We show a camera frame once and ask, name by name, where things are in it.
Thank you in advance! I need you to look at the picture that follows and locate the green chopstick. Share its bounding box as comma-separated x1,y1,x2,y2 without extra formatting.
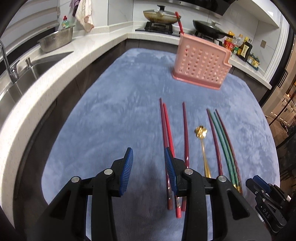
214,109,242,193
210,112,238,188

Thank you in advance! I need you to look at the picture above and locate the dark red chopstick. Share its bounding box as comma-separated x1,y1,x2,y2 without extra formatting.
181,101,190,212
215,109,243,195
159,98,173,210
207,109,223,176

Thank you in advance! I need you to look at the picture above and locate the bright red chopstick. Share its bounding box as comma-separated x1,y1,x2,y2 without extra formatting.
163,103,182,218
175,11,184,34

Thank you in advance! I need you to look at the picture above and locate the gold flower spoon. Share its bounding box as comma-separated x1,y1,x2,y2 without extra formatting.
195,126,211,178

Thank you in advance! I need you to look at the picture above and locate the white kitchen countertop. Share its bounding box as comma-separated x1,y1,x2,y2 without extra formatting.
0,21,273,223

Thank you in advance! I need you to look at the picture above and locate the steel kitchen sink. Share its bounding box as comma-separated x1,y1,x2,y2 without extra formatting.
1,52,72,106

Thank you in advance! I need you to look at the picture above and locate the spice jar rack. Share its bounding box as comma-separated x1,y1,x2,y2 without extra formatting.
246,53,260,71

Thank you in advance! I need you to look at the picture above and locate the dark soy sauce bottle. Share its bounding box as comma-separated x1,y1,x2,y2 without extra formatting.
239,39,253,62

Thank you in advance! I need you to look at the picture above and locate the blue-grey table cloth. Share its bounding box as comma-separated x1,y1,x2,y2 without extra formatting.
41,48,280,240

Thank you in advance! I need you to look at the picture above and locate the small green-cap jar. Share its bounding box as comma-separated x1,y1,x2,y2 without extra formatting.
233,46,239,55

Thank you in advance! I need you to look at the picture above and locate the pink perforated utensil holder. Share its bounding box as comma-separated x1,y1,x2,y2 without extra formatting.
172,33,232,90

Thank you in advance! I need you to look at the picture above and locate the red instant noodle cup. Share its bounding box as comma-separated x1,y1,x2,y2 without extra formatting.
224,40,235,51

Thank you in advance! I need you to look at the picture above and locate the clear plastic bottle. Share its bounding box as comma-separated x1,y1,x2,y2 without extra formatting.
232,34,244,47

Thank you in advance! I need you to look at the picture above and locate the yellow snack packet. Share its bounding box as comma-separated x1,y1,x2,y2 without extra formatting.
226,31,235,42

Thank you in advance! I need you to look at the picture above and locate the chrome faucet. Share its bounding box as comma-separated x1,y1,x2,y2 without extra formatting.
0,41,19,84

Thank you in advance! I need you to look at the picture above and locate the black wok with lid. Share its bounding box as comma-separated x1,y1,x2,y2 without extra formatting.
193,20,228,39

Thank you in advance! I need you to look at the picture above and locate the steel colander bowl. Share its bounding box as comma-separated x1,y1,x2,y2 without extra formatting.
38,25,75,53

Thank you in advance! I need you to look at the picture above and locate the black range hood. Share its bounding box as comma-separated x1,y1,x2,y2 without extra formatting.
169,0,236,16

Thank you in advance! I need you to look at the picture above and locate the black gas stove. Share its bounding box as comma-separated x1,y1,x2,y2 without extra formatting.
136,22,223,47

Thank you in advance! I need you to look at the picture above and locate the green dish soap bottle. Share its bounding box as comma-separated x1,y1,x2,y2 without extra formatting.
61,16,70,29

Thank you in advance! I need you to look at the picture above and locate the beige wok with lid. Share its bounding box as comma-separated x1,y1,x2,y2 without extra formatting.
143,5,178,25

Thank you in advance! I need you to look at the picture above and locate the white hanging towel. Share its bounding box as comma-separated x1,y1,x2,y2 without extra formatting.
75,0,94,32

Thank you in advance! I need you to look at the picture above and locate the purple hanging cloth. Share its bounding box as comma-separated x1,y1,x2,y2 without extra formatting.
69,0,80,17

